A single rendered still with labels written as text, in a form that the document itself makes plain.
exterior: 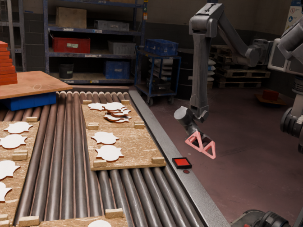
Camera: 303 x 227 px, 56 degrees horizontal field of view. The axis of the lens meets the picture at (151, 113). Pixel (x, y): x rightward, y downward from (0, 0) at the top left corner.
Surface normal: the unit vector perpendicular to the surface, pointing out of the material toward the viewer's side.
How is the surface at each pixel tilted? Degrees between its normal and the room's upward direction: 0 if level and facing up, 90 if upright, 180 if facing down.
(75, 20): 87
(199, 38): 97
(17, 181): 0
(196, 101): 97
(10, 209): 0
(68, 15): 96
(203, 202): 0
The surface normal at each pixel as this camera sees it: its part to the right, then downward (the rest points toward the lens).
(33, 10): 0.36, 0.37
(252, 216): 0.10, -0.93
